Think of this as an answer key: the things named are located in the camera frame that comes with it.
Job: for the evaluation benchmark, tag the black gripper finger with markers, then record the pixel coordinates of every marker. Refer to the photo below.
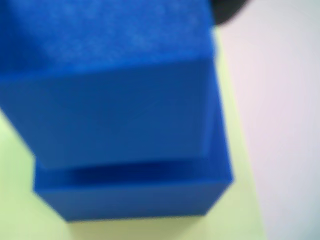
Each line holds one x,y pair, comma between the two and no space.
225,10

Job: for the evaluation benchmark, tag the large blue cube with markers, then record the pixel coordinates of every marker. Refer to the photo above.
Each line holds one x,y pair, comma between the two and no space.
100,87

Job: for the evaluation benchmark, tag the largest blue cube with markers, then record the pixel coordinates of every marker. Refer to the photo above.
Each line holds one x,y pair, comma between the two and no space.
137,197

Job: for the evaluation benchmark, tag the green paper square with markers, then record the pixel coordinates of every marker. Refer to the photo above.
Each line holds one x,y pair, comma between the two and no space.
237,200

